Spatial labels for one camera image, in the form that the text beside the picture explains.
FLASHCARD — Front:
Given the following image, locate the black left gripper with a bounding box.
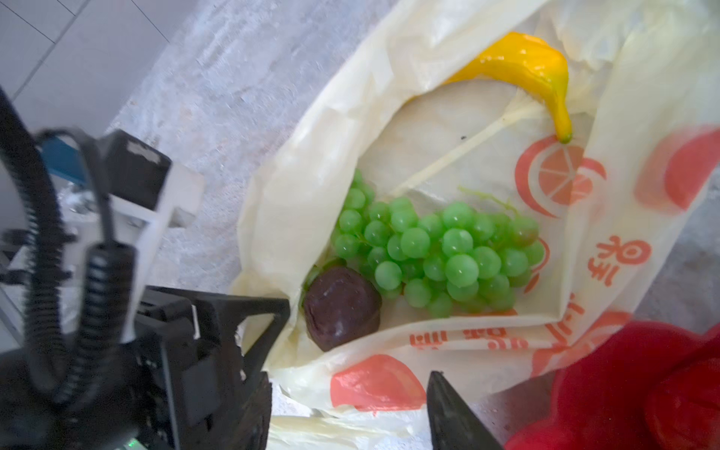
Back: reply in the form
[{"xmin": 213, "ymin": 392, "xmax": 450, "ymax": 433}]
[{"xmin": 1, "ymin": 287, "xmax": 290, "ymax": 449}]

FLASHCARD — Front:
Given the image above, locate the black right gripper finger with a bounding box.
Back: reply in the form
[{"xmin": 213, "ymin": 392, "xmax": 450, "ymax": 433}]
[{"xmin": 427, "ymin": 370, "xmax": 504, "ymax": 450}]

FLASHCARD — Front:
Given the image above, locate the red flower-shaped plastic plate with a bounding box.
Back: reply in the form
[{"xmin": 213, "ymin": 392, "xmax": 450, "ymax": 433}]
[{"xmin": 506, "ymin": 322, "xmax": 719, "ymax": 449}]

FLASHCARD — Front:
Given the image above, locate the cream plastic fruit-print bag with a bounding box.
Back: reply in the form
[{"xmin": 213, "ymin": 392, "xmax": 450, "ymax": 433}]
[{"xmin": 232, "ymin": 1, "xmax": 719, "ymax": 449}]

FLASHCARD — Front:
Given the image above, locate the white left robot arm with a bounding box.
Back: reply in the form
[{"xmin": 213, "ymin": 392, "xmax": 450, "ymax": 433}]
[{"xmin": 1, "ymin": 97, "xmax": 290, "ymax": 449}]

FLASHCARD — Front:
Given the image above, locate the dark purple fruit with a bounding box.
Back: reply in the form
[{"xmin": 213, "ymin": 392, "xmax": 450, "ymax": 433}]
[{"xmin": 303, "ymin": 266, "xmax": 382, "ymax": 352}]

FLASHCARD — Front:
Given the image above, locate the green grape bunch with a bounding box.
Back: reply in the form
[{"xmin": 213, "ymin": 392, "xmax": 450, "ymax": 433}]
[{"xmin": 323, "ymin": 172, "xmax": 549, "ymax": 318}]

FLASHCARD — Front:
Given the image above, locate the yellow banana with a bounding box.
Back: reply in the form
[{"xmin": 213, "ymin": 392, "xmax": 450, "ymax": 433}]
[{"xmin": 445, "ymin": 32, "xmax": 573, "ymax": 144}]

